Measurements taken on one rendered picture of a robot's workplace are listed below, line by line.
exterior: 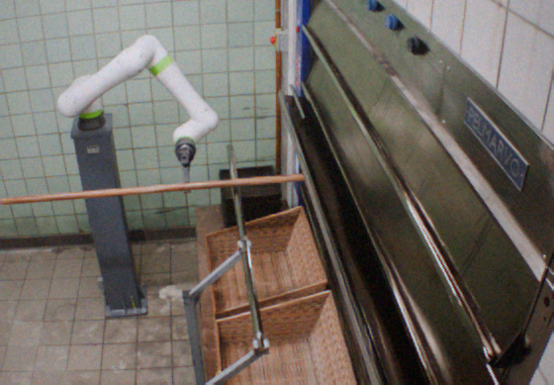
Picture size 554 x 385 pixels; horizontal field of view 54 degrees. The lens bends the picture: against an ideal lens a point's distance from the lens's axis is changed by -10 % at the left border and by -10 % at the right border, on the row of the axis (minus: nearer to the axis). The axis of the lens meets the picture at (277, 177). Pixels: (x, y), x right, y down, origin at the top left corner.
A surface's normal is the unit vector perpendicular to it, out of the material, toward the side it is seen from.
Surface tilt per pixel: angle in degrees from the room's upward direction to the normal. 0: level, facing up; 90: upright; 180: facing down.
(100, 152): 90
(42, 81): 90
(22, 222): 90
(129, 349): 0
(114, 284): 90
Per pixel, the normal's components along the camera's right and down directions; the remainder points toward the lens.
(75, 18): 0.14, 0.52
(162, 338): 0.00, -0.85
